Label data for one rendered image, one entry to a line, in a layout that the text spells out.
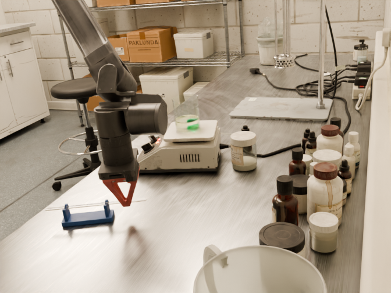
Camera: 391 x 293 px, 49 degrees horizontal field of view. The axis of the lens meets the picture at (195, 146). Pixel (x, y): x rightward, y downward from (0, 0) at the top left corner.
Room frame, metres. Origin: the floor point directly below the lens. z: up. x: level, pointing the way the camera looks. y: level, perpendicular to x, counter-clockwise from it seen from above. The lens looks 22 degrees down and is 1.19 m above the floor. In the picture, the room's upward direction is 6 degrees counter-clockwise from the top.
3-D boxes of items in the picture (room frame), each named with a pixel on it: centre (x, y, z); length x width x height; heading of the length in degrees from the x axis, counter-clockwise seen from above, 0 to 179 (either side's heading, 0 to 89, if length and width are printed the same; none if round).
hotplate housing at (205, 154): (0.97, 0.03, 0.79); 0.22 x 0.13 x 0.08; 80
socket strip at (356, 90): (1.50, -0.63, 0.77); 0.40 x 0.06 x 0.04; 156
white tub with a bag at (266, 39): (2.01, -0.40, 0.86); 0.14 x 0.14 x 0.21
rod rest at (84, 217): (0.74, 0.23, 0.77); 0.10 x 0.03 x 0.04; 91
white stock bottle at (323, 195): (0.65, -0.22, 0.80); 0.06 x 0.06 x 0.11
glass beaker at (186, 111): (0.96, 0.01, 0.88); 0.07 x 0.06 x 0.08; 163
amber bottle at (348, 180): (0.74, -0.29, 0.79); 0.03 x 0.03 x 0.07
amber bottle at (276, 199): (0.62, -0.14, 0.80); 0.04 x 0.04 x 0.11
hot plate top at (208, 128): (0.96, 0.01, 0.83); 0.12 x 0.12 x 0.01; 80
